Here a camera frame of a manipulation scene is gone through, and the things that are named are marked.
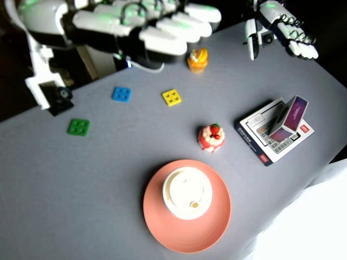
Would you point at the yellow four-hole block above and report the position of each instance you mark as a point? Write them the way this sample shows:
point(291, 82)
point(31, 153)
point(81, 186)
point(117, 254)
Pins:
point(172, 102)

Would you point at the small grey box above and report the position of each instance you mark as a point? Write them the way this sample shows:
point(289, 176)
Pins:
point(295, 113)

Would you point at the toy orange cupcake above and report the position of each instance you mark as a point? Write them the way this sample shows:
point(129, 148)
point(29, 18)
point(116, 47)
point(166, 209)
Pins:
point(198, 61)

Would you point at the green four-hole block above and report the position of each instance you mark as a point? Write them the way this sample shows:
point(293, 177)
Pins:
point(78, 132)

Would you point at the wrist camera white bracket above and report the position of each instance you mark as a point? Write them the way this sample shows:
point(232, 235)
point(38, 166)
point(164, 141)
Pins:
point(40, 70)

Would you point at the white backdrop sheet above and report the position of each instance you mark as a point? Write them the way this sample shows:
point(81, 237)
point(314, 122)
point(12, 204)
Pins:
point(311, 222)

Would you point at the blue four-hole block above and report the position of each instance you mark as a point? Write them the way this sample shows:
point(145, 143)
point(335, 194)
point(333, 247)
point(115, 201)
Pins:
point(121, 99)

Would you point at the pink round plate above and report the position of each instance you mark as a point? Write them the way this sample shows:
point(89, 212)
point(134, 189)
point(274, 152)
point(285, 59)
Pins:
point(187, 235)

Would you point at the toy strawberry cake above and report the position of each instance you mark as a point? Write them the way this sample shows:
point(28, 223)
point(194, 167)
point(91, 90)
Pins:
point(211, 138)

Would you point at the black calculator box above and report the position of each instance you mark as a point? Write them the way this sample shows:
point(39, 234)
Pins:
point(254, 124)

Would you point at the grey table cloth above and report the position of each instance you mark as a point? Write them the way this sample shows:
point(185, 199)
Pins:
point(108, 176)

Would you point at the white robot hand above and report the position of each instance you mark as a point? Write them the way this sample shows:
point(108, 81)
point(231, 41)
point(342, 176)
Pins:
point(273, 12)
point(43, 16)

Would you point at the white paper cup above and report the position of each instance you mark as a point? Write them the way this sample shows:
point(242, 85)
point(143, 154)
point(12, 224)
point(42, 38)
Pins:
point(187, 189)

